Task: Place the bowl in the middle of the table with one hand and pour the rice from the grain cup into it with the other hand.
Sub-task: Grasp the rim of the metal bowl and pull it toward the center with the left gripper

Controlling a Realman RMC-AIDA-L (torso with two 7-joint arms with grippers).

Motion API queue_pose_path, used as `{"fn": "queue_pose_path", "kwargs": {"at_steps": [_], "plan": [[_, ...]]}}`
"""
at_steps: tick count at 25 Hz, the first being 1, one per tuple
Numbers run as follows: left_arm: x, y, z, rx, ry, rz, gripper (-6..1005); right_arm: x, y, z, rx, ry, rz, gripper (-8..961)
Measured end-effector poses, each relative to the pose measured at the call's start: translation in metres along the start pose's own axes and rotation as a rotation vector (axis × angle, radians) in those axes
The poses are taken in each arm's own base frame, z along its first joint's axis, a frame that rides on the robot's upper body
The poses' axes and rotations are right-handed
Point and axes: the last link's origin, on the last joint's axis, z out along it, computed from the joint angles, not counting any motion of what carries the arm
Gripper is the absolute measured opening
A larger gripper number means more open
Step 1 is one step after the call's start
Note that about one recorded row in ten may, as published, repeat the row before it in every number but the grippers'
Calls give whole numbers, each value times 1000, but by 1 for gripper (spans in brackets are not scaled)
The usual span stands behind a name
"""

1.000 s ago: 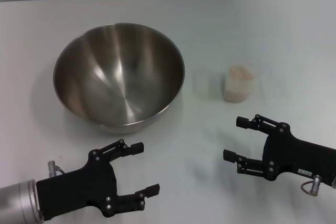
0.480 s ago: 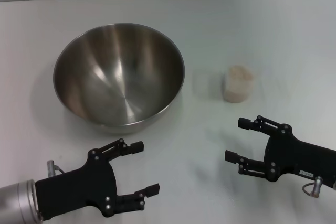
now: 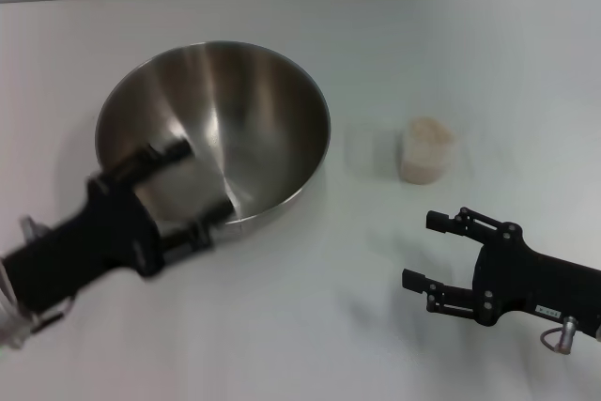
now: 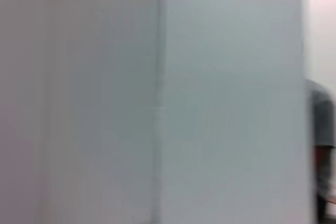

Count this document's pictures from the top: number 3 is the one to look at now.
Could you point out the white uncooked rice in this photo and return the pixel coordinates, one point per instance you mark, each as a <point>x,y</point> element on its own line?
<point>429,131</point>

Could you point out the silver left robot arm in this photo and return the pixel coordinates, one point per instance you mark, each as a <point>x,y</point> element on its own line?
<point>14,326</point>

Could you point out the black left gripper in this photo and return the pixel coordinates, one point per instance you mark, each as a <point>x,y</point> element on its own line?
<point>103,232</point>

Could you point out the stainless steel mixing bowl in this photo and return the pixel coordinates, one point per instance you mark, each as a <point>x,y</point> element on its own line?
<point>244,105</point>

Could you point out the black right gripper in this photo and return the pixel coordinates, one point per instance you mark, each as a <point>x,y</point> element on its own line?
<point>526,279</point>

